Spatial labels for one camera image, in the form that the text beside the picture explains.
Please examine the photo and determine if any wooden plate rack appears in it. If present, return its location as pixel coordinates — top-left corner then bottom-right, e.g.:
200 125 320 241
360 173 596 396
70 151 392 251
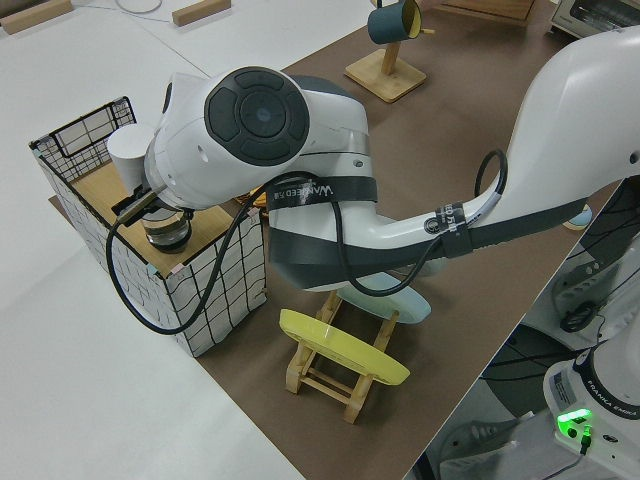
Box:
284 289 401 425

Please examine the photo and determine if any blue dome bell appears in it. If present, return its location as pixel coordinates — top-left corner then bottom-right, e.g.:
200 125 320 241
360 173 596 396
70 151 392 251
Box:
563 204 594 231

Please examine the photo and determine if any white power strip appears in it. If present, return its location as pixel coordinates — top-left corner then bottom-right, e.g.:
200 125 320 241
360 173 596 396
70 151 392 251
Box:
549 259 619 321

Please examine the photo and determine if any light blue plate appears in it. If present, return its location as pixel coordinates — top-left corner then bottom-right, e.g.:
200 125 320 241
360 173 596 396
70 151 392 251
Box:
344 277 432 326

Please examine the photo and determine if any wire basket with wooden step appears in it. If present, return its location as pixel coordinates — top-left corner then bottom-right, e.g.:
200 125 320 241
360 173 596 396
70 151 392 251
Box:
28 95 269 359

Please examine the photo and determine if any wooden block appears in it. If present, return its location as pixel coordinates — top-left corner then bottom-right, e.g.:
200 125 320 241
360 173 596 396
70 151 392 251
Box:
0 0 74 35
171 0 232 27

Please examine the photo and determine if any black cable with green plug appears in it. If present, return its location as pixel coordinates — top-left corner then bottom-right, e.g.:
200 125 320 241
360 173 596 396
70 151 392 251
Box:
577 423 596 457

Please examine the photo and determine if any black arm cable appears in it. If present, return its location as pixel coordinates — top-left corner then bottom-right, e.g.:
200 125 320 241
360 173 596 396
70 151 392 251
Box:
106 148 510 335

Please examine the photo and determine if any white toaster oven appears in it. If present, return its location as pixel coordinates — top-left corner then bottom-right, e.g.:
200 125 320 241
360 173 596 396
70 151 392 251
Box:
547 0 626 41

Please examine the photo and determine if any thin white cable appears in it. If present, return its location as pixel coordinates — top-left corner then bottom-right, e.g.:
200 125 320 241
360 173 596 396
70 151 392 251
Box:
74 0 171 24

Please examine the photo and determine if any wooden mug tree stand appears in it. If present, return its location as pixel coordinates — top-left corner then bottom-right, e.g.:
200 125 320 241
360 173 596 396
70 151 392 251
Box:
343 0 436 105

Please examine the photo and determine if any yellow plate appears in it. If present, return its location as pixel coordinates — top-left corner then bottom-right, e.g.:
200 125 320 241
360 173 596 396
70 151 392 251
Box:
278 308 412 387

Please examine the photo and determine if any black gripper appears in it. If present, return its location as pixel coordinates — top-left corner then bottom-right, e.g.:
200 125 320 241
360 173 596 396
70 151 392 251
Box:
112 184 195 227

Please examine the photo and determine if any black velcro strap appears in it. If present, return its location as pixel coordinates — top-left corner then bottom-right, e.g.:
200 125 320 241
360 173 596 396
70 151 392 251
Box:
267 174 379 209
422 199 476 259

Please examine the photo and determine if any white cylindrical water bottle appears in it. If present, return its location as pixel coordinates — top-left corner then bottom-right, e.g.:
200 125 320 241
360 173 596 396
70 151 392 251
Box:
106 125 195 255

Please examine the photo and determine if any grey power strip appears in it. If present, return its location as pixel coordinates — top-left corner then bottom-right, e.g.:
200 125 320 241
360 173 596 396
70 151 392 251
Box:
424 418 524 476

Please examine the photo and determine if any black coiled cable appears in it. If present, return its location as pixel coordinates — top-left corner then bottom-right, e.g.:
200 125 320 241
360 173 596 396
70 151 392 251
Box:
559 301 597 335

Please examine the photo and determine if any dark blue mug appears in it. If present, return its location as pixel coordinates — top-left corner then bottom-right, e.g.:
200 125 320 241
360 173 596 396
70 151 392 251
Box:
367 0 424 45

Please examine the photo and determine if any brown table mat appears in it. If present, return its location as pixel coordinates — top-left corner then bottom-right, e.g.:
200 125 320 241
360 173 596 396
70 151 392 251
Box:
48 0 640 480

